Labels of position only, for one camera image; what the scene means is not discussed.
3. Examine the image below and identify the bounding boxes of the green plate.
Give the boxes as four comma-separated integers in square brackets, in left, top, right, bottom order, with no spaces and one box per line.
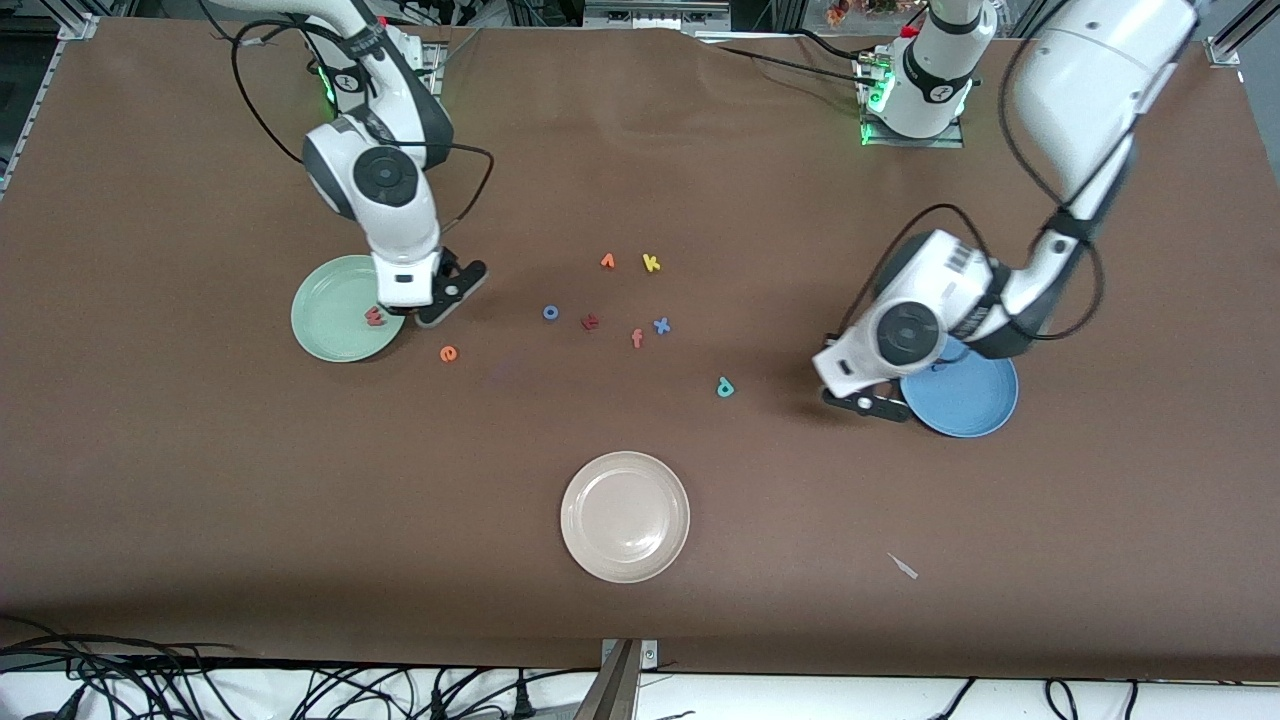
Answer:
[290,254,410,363]

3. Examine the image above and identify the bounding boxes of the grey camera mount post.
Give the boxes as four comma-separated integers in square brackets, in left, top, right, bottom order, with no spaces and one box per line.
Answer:
[575,640,641,720]

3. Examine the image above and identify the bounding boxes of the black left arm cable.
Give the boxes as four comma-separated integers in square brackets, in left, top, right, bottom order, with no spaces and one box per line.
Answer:
[825,0,1106,346]

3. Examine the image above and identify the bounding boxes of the paper table cover sheet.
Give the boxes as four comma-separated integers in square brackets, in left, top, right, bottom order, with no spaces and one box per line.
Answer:
[0,15,1280,681]

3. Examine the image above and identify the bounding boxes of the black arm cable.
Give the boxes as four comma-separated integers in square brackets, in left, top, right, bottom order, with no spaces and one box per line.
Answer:
[825,0,1106,346]
[230,15,496,241]

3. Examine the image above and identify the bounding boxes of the blue plate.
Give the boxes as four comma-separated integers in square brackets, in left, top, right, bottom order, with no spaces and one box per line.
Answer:
[900,335,1020,439]

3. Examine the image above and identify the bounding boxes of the silver aluminium rail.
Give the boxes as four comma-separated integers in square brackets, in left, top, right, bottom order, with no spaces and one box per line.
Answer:
[0,12,101,196]
[1205,0,1280,171]

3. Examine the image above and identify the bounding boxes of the silver metal frame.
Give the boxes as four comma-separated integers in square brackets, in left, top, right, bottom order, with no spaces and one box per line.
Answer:
[585,0,731,29]

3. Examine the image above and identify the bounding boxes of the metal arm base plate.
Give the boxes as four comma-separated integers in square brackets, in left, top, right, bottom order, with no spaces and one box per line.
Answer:
[860,55,966,149]
[405,40,446,96]

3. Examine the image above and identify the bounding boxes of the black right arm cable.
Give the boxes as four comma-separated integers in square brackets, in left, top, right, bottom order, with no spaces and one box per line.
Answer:
[230,15,496,241]

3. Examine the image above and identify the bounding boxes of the beige plate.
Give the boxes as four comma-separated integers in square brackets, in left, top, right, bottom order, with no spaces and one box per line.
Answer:
[560,451,692,584]

